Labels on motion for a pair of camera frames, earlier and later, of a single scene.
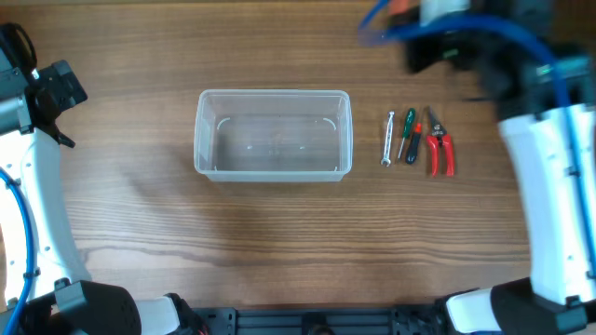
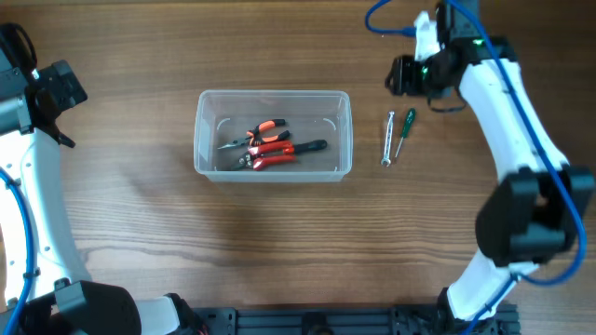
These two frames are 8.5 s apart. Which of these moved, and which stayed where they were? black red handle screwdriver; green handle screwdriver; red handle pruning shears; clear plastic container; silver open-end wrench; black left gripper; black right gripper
Moved: black red handle screwdriver; red handle pruning shears; black right gripper
Stayed: black left gripper; clear plastic container; silver open-end wrench; green handle screwdriver
